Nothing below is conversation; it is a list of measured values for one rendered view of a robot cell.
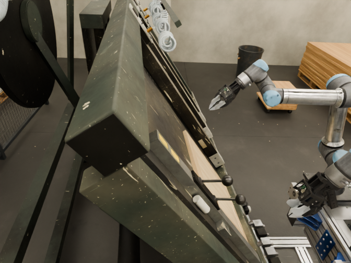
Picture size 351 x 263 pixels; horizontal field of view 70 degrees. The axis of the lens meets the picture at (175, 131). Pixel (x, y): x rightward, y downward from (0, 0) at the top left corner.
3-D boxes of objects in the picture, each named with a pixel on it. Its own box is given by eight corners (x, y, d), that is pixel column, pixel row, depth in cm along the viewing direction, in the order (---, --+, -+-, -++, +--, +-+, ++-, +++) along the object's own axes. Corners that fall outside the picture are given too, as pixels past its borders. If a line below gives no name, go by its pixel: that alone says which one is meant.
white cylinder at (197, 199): (193, 203, 85) (203, 215, 90) (201, 200, 85) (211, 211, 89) (191, 196, 88) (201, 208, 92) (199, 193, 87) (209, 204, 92)
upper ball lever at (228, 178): (198, 189, 89) (233, 188, 81) (192, 182, 87) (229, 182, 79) (200, 179, 91) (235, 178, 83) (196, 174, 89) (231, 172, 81)
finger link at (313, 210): (297, 207, 92) (315, 194, 88) (301, 209, 93) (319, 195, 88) (303, 218, 88) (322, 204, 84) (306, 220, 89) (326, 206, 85)
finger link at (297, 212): (280, 212, 93) (298, 197, 89) (291, 217, 95) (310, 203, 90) (282, 219, 91) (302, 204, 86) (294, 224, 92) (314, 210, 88)
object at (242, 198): (212, 205, 95) (246, 207, 88) (208, 200, 93) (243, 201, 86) (214, 196, 98) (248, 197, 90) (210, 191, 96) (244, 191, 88)
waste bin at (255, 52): (259, 83, 539) (267, 52, 502) (235, 82, 536) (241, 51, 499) (253, 73, 584) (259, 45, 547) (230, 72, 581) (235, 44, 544)
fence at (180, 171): (254, 266, 125) (261, 263, 124) (146, 145, 73) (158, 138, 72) (250, 256, 129) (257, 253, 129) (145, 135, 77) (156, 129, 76)
